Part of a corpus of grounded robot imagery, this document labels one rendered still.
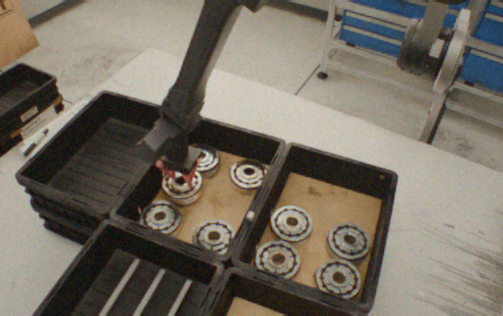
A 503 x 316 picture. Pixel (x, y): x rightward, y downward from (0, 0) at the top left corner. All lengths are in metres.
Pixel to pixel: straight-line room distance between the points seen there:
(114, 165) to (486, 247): 1.11
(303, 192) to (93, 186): 0.57
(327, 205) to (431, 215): 0.39
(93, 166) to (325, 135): 0.79
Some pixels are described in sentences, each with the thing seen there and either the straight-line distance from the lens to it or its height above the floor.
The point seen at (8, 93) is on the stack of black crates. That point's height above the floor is 0.49.
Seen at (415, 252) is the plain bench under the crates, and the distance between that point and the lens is 1.24.
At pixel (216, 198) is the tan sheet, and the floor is 0.83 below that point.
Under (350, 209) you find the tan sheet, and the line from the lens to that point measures 1.10.
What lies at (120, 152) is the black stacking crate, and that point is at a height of 0.83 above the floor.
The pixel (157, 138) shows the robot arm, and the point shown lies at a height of 1.10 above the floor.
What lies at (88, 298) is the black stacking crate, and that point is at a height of 0.83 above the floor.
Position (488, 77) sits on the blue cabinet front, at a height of 0.39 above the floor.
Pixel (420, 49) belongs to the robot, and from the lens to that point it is 1.13.
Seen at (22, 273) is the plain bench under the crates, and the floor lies 0.70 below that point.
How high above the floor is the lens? 1.67
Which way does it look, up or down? 45 degrees down
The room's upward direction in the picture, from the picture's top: 2 degrees clockwise
